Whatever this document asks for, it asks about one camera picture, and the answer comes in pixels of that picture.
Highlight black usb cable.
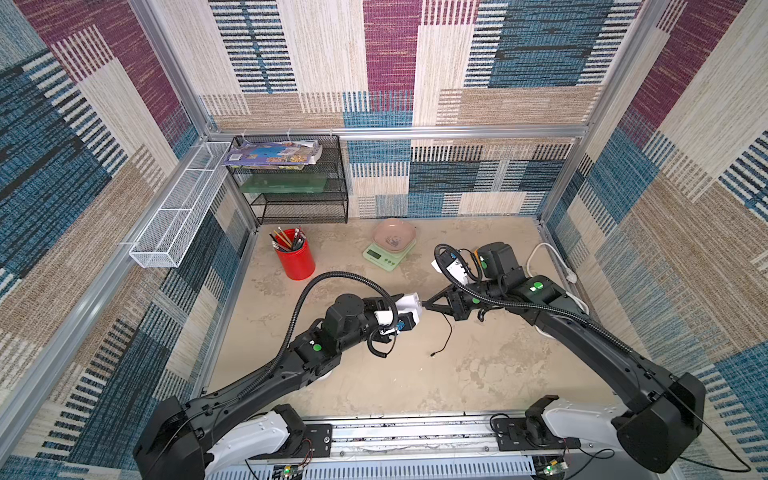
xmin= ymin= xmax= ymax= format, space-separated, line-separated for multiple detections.
xmin=429 ymin=310 xmax=455 ymax=359

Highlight green electronic scale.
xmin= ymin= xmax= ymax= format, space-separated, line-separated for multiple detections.
xmin=362 ymin=239 xmax=417 ymax=272

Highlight pink panda bowl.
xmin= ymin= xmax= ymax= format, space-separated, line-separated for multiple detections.
xmin=373 ymin=218 xmax=416 ymax=253

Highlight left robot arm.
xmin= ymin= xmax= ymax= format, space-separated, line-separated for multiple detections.
xmin=133 ymin=271 xmax=398 ymax=479

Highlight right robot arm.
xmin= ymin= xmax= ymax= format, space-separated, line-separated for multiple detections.
xmin=427 ymin=242 xmax=706 ymax=473

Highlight red pen holder cup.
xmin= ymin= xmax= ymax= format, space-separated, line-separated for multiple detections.
xmin=274 ymin=237 xmax=316 ymax=281

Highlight pens in cup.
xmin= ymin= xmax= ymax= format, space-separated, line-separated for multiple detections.
xmin=270 ymin=227 xmax=306 ymax=252

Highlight black mesh shelf rack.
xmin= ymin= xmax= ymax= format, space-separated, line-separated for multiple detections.
xmin=227 ymin=134 xmax=349 ymax=225

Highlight colourful book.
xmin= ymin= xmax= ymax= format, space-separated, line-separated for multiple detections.
xmin=223 ymin=140 xmax=323 ymax=170

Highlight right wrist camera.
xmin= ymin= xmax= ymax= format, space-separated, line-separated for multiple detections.
xmin=431 ymin=251 xmax=474 ymax=285

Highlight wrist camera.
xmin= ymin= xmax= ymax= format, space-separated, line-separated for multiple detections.
xmin=431 ymin=251 xmax=474 ymax=285
xmin=375 ymin=309 xmax=420 ymax=335

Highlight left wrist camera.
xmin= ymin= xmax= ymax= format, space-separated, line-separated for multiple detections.
xmin=375 ymin=309 xmax=420 ymax=335

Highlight white power strip cable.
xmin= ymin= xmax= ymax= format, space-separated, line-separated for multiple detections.
xmin=526 ymin=242 xmax=592 ymax=337

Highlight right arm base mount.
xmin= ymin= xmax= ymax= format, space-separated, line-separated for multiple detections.
xmin=489 ymin=395 xmax=581 ymax=452

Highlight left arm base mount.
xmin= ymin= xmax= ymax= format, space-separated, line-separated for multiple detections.
xmin=263 ymin=404 xmax=333 ymax=459

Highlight white wire wall basket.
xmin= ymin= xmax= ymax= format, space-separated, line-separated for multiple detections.
xmin=129 ymin=142 xmax=228 ymax=268

